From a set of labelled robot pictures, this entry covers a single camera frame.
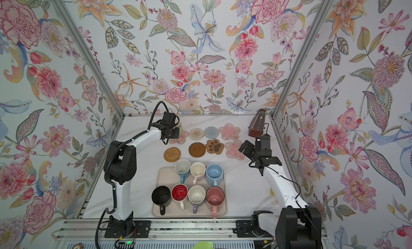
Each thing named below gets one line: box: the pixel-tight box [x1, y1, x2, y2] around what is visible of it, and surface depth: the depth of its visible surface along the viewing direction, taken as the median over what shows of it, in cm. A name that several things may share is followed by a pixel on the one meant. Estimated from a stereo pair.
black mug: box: [151, 185, 172, 216], surface depth 78 cm
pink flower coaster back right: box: [218, 122, 241, 141], surface depth 116 cm
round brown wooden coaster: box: [188, 141, 206, 158], surface depth 103 cm
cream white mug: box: [189, 162, 206, 185], surface depth 86 cm
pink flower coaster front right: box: [224, 139, 246, 161], surface depth 103 cm
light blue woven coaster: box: [203, 126, 220, 140], surface depth 113 cm
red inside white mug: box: [170, 183, 189, 211], surface depth 81 cm
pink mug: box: [206, 185, 225, 219], surface depth 77 cm
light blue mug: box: [205, 163, 224, 187], surface depth 88 cm
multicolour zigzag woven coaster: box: [188, 127, 205, 141], surface depth 112 cm
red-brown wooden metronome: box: [248, 108, 267, 137], surface depth 105 cm
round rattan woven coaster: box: [163, 147, 181, 163], surface depth 103 cm
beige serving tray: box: [151, 166, 227, 217], surface depth 81 cm
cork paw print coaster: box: [204, 138, 225, 155], surface depth 106 cm
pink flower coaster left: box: [168, 130, 190, 145], surface depth 109 cm
